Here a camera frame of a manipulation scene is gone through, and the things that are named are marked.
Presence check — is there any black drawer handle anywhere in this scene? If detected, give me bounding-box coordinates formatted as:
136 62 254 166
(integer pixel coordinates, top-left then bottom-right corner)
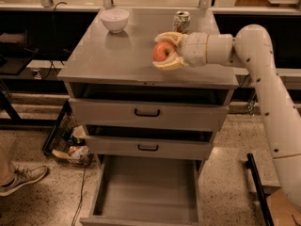
134 108 161 118
137 144 159 152

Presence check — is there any black top drawer handle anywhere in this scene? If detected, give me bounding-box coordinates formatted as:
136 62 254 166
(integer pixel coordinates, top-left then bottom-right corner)
134 108 161 118

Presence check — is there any grey top drawer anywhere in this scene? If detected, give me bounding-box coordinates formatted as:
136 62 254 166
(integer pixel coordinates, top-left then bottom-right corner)
70 98 229 132

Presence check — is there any black metal bar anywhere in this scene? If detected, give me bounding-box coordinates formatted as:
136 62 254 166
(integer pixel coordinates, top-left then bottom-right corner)
246 153 274 226

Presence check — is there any black middle drawer handle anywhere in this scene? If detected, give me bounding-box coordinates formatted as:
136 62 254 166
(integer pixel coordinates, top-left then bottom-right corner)
137 144 159 152

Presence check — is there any wire basket with trash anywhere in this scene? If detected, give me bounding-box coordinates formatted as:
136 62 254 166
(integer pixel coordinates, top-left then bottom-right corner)
41 101 93 167

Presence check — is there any cardboard box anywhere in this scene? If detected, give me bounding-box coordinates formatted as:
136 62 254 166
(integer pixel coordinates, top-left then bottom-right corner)
267 189 301 226

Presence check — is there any grey middle drawer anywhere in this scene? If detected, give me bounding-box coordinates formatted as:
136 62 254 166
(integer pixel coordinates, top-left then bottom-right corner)
86 136 213 160

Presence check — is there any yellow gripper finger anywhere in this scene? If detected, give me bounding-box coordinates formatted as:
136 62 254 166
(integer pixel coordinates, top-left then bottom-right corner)
154 32 186 47
152 53 187 70

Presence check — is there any red apple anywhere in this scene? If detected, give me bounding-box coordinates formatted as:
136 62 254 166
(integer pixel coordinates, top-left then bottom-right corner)
152 41 176 62

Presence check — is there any grey sneaker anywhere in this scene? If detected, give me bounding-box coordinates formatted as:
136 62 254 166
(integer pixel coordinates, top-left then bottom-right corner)
0 166 48 197

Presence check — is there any black floor cable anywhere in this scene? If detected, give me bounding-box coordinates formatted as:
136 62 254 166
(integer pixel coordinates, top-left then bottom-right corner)
71 164 88 226

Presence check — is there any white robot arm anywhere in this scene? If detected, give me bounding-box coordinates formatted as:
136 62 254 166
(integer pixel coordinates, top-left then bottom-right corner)
153 24 301 210

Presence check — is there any white bowl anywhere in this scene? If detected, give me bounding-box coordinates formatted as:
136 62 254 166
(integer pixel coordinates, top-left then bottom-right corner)
100 8 129 33

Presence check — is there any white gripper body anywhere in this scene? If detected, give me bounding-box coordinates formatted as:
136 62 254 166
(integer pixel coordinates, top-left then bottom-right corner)
180 32 208 67

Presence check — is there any grey open bottom drawer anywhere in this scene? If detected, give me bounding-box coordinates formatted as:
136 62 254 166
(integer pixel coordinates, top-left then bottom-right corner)
80 155 203 226

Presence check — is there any green white soda can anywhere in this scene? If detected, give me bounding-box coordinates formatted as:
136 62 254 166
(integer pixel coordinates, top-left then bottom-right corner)
173 10 190 34

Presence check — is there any grey drawer cabinet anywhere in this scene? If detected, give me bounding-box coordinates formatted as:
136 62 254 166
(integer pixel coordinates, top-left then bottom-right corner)
56 7 240 162

